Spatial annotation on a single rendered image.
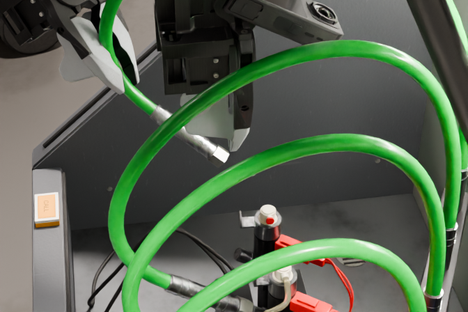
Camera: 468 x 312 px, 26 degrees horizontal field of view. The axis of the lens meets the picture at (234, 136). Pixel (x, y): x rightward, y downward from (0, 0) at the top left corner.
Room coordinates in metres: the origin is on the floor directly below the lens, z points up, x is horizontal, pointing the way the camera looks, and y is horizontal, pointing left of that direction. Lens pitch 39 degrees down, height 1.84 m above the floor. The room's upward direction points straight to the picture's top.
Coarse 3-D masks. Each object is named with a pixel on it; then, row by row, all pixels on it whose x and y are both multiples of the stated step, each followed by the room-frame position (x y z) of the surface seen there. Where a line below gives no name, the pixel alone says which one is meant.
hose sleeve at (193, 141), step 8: (160, 112) 0.85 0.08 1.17; (168, 112) 0.86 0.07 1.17; (160, 120) 0.85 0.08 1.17; (184, 128) 0.85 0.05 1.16; (184, 136) 0.84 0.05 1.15; (192, 136) 0.84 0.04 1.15; (200, 136) 0.85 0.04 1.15; (192, 144) 0.84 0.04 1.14; (200, 144) 0.84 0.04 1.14; (208, 144) 0.84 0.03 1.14; (216, 144) 0.85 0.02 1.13; (200, 152) 0.84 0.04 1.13; (208, 152) 0.84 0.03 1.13
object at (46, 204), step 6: (42, 198) 0.95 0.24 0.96; (48, 198) 0.95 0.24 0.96; (54, 198) 0.95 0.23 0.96; (42, 204) 0.94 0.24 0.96; (48, 204) 0.94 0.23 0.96; (54, 204) 0.94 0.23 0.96; (42, 210) 0.92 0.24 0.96; (48, 210) 0.92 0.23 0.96; (54, 210) 0.92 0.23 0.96; (42, 216) 0.91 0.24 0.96; (48, 216) 0.91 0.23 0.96; (54, 216) 0.91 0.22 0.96; (48, 222) 0.91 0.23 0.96; (54, 222) 0.91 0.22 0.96
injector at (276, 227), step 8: (256, 216) 0.76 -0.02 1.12; (280, 216) 0.76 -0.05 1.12; (256, 224) 0.75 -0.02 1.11; (264, 224) 0.74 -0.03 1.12; (272, 224) 0.74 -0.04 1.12; (280, 224) 0.75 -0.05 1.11; (256, 232) 0.74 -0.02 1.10; (264, 232) 0.74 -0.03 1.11; (272, 232) 0.74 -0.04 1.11; (280, 232) 0.75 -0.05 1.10; (256, 240) 0.74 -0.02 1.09; (264, 240) 0.74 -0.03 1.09; (272, 240) 0.74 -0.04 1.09; (240, 248) 0.75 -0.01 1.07; (256, 248) 0.74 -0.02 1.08; (264, 248) 0.74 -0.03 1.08; (272, 248) 0.74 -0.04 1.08; (240, 256) 0.74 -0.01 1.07; (248, 256) 0.75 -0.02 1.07; (256, 256) 0.74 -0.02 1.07; (264, 288) 0.74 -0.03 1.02; (264, 296) 0.74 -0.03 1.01; (264, 304) 0.74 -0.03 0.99
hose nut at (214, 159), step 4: (220, 148) 0.84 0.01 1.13; (216, 152) 0.84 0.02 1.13; (220, 152) 0.84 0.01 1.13; (224, 152) 0.84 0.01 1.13; (212, 156) 0.84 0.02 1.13; (216, 156) 0.83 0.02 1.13; (220, 156) 0.84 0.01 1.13; (224, 156) 0.84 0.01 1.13; (208, 160) 0.84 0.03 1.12; (212, 160) 0.84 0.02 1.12; (216, 160) 0.83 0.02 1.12; (220, 160) 0.83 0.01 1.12; (224, 160) 0.83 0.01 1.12; (216, 164) 0.83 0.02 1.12; (220, 164) 0.83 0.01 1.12
